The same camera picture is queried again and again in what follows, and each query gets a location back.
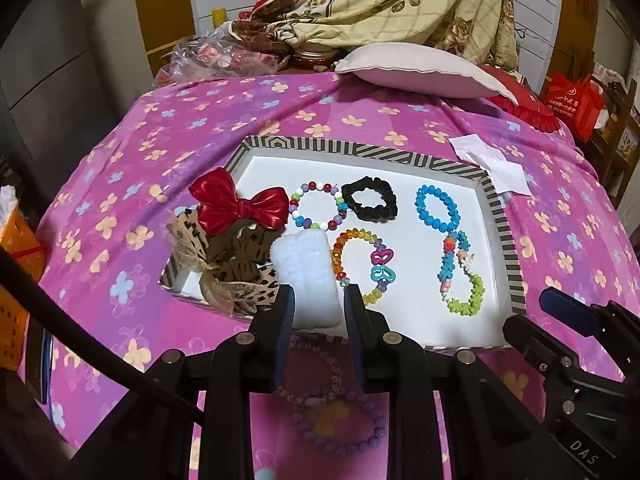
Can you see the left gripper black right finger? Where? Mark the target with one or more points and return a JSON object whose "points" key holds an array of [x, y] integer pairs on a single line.
{"points": [[391, 363]]}

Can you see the orange plastic basket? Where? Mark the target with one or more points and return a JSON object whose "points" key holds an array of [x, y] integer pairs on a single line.
{"points": [[23, 258]]}

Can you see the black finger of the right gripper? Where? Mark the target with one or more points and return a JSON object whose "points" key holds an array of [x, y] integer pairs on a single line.
{"points": [[588, 321]]}

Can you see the clear plastic bag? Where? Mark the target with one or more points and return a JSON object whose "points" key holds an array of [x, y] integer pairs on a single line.
{"points": [[199, 58]]}

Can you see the grey refrigerator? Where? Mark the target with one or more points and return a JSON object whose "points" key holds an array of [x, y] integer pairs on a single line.
{"points": [[51, 91]]}

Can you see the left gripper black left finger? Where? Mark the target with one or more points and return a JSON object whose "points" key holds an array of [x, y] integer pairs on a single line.
{"points": [[248, 362]]}

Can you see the black scrunchie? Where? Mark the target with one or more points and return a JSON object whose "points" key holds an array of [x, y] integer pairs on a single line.
{"points": [[372, 199]]}

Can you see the brown scrunchie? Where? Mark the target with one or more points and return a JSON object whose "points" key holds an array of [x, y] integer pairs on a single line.
{"points": [[239, 256]]}

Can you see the striped hexagonal white tray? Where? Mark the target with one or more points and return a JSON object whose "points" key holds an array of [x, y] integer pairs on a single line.
{"points": [[412, 305]]}

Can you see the cream floral quilt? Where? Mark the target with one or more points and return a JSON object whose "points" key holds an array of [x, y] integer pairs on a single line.
{"points": [[481, 31]]}

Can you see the white pink pillow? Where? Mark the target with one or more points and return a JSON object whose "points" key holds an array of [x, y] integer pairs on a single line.
{"points": [[420, 69]]}

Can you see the white paper sheet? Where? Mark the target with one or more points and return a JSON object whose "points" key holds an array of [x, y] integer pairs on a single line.
{"points": [[507, 177]]}

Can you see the leopard print hair bow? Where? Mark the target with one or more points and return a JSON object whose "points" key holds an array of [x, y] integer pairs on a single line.
{"points": [[232, 299]]}

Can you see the red ruffled cushion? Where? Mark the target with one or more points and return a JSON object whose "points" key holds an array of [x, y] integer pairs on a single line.
{"points": [[529, 108]]}

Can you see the white fluffy hair band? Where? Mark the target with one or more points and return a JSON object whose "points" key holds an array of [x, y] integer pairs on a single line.
{"points": [[303, 262]]}

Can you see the red shopping bag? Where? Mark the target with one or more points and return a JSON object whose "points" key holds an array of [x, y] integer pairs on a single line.
{"points": [[576, 103]]}

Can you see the red satin bow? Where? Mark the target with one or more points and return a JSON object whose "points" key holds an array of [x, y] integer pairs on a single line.
{"points": [[220, 206]]}

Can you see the pink grey woven bangle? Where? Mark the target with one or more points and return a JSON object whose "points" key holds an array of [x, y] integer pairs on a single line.
{"points": [[314, 376]]}

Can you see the pink floral bed sheet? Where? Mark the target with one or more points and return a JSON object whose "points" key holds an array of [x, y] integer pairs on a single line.
{"points": [[107, 226]]}

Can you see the yellow cup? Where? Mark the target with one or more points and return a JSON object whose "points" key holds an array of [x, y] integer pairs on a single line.
{"points": [[219, 16]]}

